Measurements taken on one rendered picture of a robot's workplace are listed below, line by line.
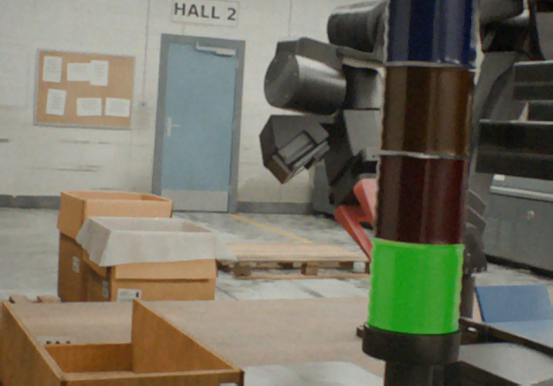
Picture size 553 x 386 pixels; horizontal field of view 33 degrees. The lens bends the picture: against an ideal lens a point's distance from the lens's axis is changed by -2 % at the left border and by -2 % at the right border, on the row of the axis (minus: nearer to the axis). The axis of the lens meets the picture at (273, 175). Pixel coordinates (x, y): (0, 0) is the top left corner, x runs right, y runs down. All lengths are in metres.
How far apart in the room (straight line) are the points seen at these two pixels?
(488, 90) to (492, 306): 0.41
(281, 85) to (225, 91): 10.97
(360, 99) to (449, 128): 0.56
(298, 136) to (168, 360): 0.27
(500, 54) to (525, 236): 7.12
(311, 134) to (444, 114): 0.53
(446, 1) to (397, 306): 0.12
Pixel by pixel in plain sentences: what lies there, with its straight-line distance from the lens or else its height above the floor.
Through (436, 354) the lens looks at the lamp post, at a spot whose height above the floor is 1.04.
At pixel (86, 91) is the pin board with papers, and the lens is 11.46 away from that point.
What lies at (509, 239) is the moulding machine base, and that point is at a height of 0.26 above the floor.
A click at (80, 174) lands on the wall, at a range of 11.49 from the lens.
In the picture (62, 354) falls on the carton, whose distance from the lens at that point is 0.83.
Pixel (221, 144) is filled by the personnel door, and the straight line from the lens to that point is 11.86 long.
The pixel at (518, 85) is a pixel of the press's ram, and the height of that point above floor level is 1.17.
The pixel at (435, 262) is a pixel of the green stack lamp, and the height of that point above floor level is 1.08.
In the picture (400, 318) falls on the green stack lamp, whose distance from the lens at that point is 0.37.
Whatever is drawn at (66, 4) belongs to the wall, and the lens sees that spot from 11.50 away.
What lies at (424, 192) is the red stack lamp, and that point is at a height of 1.11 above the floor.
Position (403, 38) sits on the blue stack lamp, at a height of 1.16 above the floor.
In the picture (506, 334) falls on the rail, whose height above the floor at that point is 0.99.
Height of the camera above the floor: 1.13
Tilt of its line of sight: 3 degrees down
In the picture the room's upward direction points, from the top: 3 degrees clockwise
